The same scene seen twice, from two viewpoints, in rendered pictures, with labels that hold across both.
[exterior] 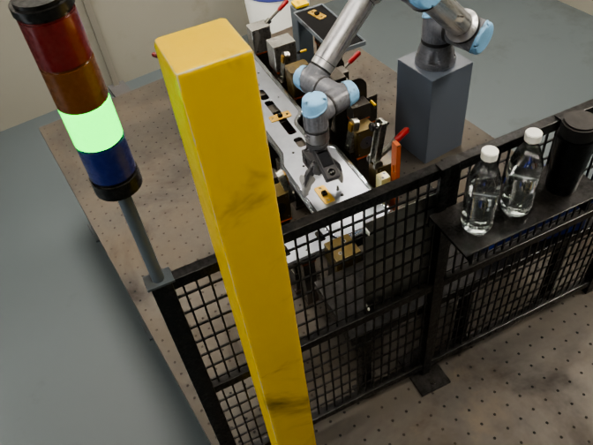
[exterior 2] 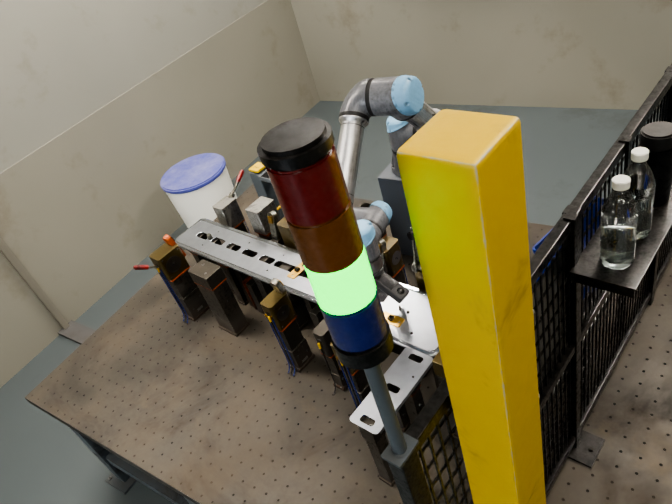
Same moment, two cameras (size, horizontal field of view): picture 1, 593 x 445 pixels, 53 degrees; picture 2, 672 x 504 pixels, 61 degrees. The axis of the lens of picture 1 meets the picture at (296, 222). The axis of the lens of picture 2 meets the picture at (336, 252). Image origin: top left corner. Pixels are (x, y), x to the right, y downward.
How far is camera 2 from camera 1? 47 cm
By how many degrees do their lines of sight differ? 17
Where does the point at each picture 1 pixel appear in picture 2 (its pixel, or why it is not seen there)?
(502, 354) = (627, 391)
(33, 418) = not seen: outside the picture
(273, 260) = (530, 360)
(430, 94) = not seen: hidden behind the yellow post
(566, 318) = (653, 332)
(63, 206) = (67, 474)
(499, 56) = not seen: hidden behind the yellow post
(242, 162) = (514, 252)
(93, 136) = (361, 288)
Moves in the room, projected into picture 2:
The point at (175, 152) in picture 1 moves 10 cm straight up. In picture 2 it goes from (192, 355) to (182, 339)
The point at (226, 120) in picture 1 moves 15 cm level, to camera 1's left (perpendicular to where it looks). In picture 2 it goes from (505, 206) to (394, 275)
